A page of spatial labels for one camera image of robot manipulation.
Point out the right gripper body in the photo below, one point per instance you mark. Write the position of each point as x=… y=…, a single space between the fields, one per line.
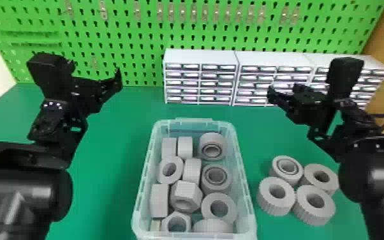
x=314 y=109

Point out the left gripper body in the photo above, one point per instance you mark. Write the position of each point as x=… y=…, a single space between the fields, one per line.
x=83 y=97

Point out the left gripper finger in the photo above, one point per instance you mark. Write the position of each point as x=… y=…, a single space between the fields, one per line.
x=106 y=97
x=113 y=82

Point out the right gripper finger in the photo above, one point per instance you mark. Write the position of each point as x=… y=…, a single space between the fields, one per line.
x=279 y=95
x=294 y=114

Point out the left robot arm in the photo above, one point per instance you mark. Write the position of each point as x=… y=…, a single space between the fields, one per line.
x=18 y=187

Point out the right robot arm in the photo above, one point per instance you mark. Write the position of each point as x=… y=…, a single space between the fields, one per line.
x=376 y=174

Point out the clear bin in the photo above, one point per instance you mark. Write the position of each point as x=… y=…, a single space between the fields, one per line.
x=245 y=187

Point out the white drawer cabinet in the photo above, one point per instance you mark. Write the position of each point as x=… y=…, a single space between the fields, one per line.
x=265 y=82
x=199 y=80
x=373 y=78

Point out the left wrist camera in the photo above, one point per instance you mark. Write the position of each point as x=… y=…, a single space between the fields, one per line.
x=49 y=74

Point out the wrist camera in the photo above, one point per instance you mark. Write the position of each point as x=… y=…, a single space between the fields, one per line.
x=49 y=74
x=344 y=76

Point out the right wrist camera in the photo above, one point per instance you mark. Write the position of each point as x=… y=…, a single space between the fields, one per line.
x=344 y=76

